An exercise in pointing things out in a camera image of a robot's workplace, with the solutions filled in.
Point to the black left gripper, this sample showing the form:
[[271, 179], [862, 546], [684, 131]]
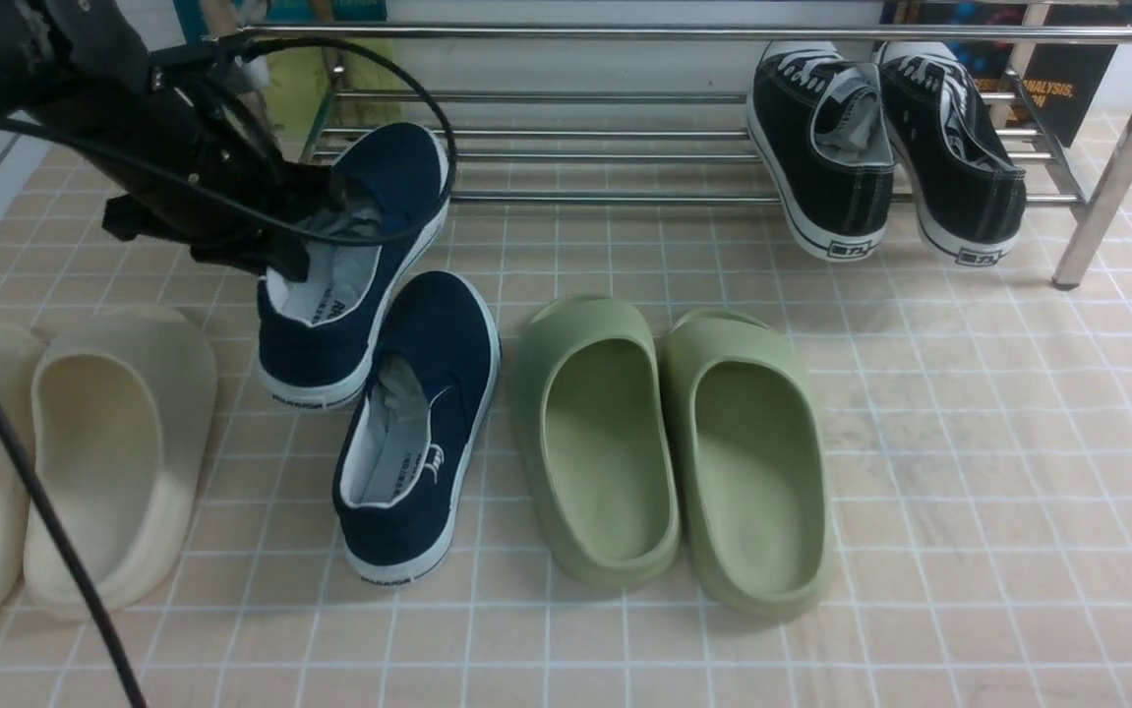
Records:
[[205, 173]]

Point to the navy canvas shoe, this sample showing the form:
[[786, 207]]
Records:
[[315, 346], [402, 465]]

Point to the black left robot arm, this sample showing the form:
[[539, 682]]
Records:
[[55, 57]]

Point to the steel shoe rack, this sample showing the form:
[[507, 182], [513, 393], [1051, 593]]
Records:
[[1094, 209]]

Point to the blue framed yellow board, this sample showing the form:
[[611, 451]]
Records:
[[300, 79]]

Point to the cream slipper, right one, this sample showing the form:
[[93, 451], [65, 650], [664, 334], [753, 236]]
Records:
[[122, 409]]

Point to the green slipper, left one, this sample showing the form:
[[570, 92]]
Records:
[[587, 415]]

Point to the green slipper, one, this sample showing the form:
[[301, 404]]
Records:
[[747, 450], [587, 415]]

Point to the green slipper, right one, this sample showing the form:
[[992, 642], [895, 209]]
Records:
[[747, 450]]

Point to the black sneaker, left one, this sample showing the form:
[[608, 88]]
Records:
[[816, 119]]

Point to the black sneaker, one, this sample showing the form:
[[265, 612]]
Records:
[[816, 119], [970, 196]]

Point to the black sneaker, right one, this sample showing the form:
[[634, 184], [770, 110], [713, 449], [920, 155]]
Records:
[[970, 196]]

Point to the dark printed box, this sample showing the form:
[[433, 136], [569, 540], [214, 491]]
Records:
[[1062, 80]]

